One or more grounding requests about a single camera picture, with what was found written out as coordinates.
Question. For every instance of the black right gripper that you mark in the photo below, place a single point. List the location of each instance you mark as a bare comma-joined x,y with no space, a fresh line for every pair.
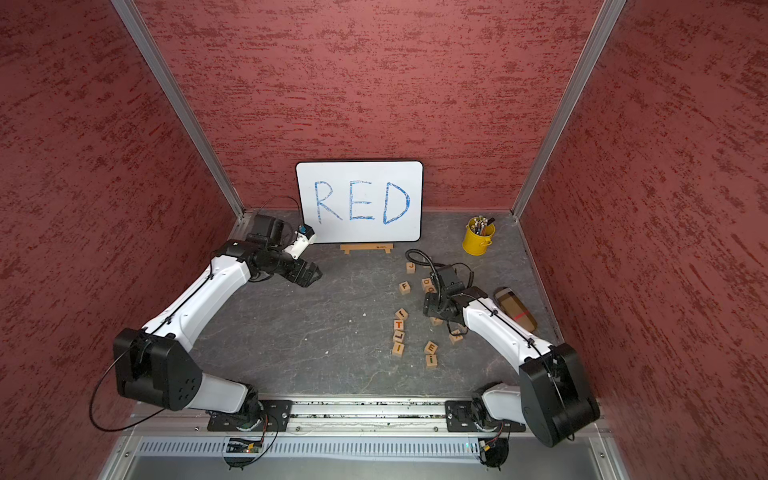
429,306

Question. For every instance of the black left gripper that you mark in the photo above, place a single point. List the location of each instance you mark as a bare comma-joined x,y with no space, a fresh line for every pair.
306,279

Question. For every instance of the wooden block letter E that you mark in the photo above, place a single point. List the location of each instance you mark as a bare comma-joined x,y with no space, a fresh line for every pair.
430,348

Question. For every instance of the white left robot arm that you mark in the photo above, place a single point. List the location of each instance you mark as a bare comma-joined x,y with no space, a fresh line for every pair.
153,364

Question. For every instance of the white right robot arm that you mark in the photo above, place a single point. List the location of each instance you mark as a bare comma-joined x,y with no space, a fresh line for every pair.
553,397

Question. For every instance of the wooden block letter X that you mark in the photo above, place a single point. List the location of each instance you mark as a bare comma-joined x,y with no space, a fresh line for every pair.
455,336

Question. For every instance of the yellow pencil cup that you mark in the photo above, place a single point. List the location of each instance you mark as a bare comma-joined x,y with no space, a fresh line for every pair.
478,235

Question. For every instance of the wooden whiteboard stand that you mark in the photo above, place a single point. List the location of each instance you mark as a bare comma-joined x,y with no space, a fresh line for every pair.
348,248

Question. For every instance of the whiteboard with RED text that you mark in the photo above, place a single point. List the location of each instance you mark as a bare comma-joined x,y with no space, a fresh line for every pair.
362,201

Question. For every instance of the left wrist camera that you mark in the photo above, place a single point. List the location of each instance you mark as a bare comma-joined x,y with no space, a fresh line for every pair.
304,237

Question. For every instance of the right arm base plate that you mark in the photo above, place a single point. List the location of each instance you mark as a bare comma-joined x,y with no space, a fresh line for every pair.
470,416

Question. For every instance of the aluminium front rail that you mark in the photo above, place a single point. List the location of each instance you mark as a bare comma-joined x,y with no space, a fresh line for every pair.
329,416

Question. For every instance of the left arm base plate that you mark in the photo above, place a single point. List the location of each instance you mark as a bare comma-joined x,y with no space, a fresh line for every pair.
259,415

